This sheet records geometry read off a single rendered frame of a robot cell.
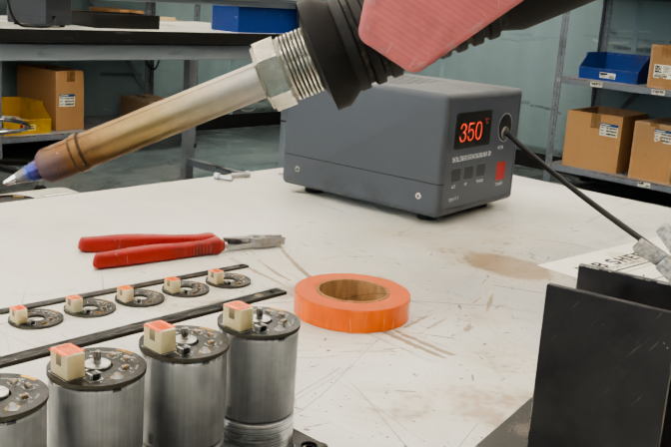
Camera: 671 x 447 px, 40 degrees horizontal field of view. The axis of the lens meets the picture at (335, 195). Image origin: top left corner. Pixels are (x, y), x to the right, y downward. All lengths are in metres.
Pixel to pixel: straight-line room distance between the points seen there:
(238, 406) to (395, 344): 0.17
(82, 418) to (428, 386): 0.19
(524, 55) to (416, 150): 4.79
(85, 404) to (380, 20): 0.12
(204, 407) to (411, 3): 0.13
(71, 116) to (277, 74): 4.69
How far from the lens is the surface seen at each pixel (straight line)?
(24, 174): 0.21
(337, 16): 0.19
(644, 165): 4.64
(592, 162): 4.77
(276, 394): 0.28
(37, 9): 2.91
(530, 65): 5.43
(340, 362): 0.42
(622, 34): 5.17
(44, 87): 4.89
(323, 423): 0.36
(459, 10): 0.19
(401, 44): 0.19
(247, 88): 0.20
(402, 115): 0.67
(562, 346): 0.34
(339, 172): 0.71
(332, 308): 0.45
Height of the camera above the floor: 0.91
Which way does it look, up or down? 12 degrees down
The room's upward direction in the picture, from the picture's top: 4 degrees clockwise
